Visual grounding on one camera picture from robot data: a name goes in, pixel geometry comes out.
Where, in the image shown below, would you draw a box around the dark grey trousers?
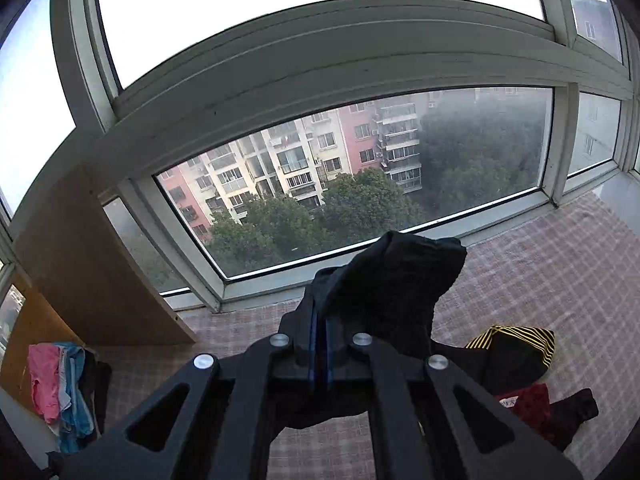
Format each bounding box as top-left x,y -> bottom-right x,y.
274,231 -> 466,429

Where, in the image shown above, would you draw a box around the dark brown folded clothes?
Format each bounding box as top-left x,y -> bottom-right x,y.
78,350 -> 113,448

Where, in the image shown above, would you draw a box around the black garment with yellow stripes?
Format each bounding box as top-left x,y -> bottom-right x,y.
431,325 -> 555,396

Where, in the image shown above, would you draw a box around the dark red garment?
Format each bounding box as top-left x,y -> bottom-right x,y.
497,384 -> 599,452

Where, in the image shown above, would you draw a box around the light blue garment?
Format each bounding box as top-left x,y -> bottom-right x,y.
58,342 -> 93,454

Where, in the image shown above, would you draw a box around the large brown wooden board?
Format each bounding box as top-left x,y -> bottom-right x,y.
12,165 -> 196,346

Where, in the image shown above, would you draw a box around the white shirt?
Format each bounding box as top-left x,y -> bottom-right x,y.
50,342 -> 72,437

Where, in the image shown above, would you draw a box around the pink shirt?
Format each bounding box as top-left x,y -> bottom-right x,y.
27,342 -> 60,425

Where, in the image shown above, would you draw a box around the pink plaid table cloth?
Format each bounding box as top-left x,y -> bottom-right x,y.
99,192 -> 639,479

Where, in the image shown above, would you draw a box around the light pine wooden panel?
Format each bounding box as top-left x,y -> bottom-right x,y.
1,271 -> 84,413

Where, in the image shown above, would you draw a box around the white window frame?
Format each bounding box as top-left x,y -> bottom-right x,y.
1,0 -> 639,308

